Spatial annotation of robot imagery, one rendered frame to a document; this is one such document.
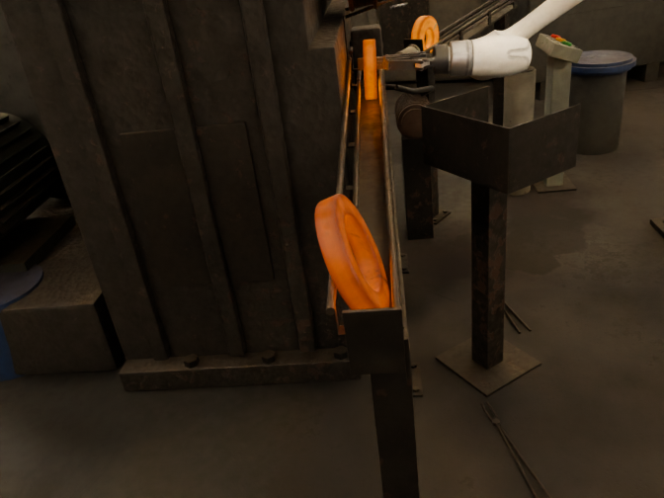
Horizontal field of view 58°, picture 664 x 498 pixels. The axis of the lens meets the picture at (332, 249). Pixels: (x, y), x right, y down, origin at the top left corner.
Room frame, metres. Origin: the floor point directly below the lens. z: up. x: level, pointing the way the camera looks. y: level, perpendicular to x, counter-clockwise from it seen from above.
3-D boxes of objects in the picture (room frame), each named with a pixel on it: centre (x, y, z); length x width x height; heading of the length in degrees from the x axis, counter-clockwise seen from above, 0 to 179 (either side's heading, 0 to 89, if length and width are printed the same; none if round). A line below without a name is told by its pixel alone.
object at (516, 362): (1.25, -0.39, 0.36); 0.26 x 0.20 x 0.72; 28
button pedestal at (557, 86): (2.38, -0.99, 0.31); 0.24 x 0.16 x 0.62; 173
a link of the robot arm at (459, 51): (1.59, -0.40, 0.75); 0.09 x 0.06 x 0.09; 173
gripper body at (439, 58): (1.60, -0.32, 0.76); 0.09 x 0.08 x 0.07; 83
